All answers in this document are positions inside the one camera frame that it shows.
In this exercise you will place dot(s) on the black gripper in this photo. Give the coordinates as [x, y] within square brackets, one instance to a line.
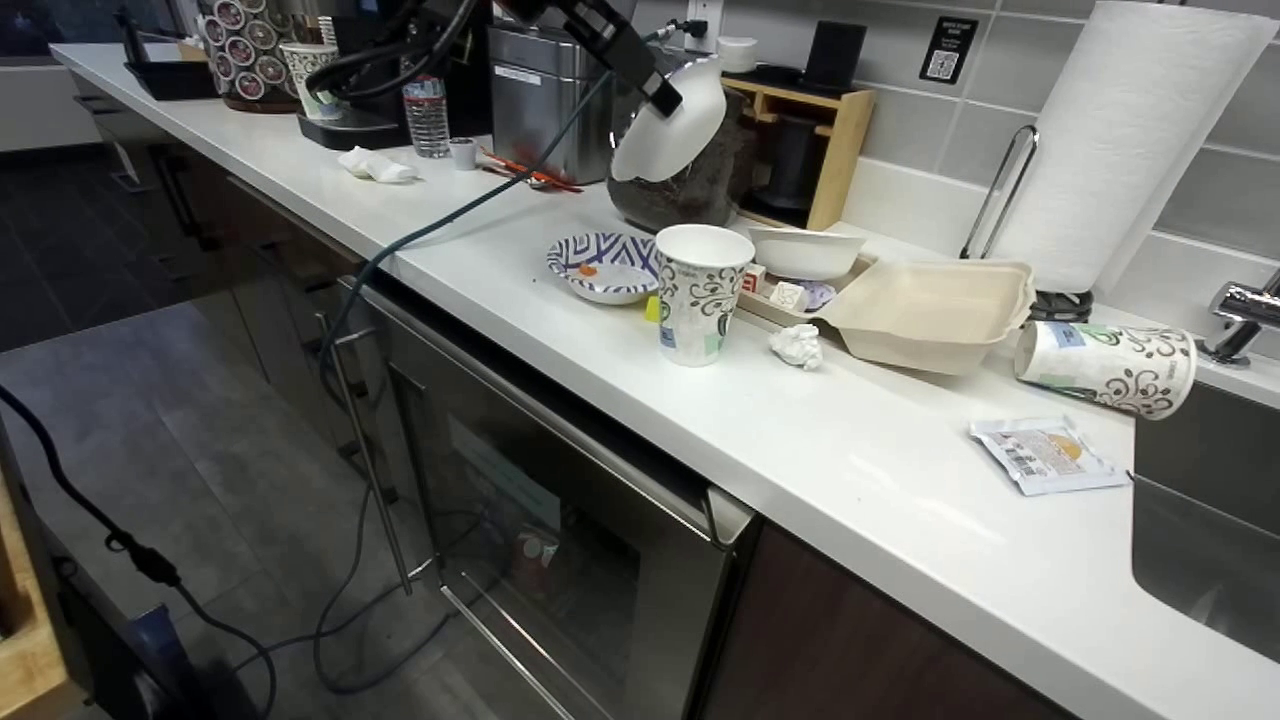
[613, 40]

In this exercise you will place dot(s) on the white bowl behind cup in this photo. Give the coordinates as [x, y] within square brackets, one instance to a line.
[802, 254]

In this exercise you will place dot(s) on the stainless steel appliance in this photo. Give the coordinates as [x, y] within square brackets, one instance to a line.
[545, 80]

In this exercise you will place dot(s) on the red chopsticks packet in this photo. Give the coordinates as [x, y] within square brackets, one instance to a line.
[534, 179]

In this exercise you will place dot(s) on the clear plastic water bottle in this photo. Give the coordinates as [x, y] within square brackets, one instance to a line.
[424, 110]

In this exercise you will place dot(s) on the black coffee machine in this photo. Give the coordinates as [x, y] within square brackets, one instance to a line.
[379, 51]

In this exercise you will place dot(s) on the upright patterned paper cup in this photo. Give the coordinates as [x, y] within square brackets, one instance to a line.
[697, 289]

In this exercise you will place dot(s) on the crumpled white napkin far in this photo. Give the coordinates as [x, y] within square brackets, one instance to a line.
[373, 165]

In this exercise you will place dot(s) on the wooden shelf rack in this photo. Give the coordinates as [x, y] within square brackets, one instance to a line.
[799, 149]

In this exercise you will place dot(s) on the patterned paper cup far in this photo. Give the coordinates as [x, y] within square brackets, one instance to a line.
[301, 64]

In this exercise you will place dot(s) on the patterned cup stack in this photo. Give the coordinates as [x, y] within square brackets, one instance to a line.
[243, 47]

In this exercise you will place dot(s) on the crumpled white paper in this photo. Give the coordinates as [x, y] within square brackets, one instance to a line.
[799, 344]

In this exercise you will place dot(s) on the black tray far end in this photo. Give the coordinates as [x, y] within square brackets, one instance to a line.
[165, 78]

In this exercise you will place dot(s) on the chrome paper towel holder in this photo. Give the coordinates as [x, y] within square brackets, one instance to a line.
[1008, 173]

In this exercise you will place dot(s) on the beige takeout clamshell container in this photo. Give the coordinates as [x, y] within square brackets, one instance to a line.
[939, 317]

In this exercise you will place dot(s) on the stainless dishwasher door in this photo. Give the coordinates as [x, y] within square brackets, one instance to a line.
[586, 553]

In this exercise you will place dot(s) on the white paper towel roll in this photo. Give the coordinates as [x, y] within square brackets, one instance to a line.
[1122, 124]

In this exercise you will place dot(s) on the small printed packet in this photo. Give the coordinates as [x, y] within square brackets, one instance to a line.
[1046, 455]

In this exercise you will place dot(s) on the paper cup lying down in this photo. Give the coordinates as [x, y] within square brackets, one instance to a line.
[1124, 370]

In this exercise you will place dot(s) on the chrome sink faucet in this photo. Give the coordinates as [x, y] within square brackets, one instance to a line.
[1242, 310]

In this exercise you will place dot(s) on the stainless sink basin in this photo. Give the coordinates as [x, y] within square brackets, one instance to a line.
[1207, 515]

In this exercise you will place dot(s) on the wall outlet black label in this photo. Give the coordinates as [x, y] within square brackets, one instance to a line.
[948, 51]

